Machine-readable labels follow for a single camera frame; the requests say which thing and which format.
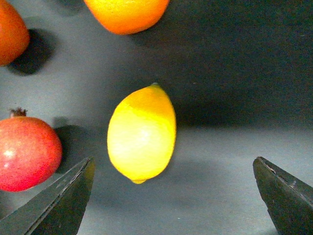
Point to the red pomegranate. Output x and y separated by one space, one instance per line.
30 151

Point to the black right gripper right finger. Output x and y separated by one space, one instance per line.
289 200

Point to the large orange front left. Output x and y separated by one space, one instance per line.
124 17

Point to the orange persimmon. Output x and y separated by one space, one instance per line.
14 35

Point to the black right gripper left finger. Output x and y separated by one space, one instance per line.
57 210

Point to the yellow lemon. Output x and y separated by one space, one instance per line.
142 133

